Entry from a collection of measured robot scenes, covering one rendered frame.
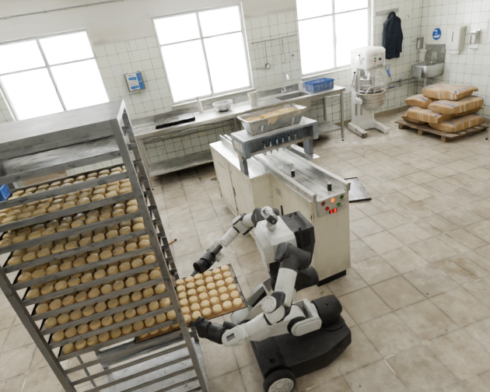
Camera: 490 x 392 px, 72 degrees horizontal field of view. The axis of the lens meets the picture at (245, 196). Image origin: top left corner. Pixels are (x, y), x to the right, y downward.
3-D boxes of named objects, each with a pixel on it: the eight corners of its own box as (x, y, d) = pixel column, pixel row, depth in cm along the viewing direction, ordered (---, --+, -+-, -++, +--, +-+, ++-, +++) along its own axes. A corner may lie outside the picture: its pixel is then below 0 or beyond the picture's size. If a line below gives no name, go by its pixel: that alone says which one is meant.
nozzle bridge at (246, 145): (236, 167, 327) (229, 133, 311) (302, 148, 346) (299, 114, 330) (249, 178, 298) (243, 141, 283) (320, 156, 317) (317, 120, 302)
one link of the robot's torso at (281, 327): (300, 299, 232) (233, 302, 217) (313, 320, 214) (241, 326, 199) (295, 317, 238) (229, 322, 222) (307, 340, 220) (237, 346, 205)
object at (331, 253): (278, 248, 342) (267, 166, 302) (308, 236, 351) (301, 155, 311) (316, 290, 282) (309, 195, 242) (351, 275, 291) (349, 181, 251)
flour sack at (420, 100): (421, 110, 542) (422, 99, 534) (403, 106, 578) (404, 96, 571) (459, 100, 555) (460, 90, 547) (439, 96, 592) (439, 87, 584)
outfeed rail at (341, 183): (246, 134, 421) (245, 128, 418) (248, 133, 421) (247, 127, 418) (348, 191, 249) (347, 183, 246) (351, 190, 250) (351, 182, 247)
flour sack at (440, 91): (418, 96, 558) (418, 86, 550) (437, 91, 569) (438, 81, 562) (457, 103, 496) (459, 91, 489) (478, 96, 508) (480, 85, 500)
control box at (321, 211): (316, 216, 252) (315, 200, 246) (344, 206, 259) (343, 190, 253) (319, 218, 249) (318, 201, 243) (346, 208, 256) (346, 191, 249)
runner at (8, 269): (155, 229, 151) (153, 223, 149) (155, 232, 148) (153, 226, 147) (0, 271, 139) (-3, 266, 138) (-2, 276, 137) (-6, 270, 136)
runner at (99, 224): (149, 211, 147) (148, 205, 145) (149, 214, 144) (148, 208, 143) (-11, 254, 135) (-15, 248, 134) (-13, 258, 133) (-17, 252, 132)
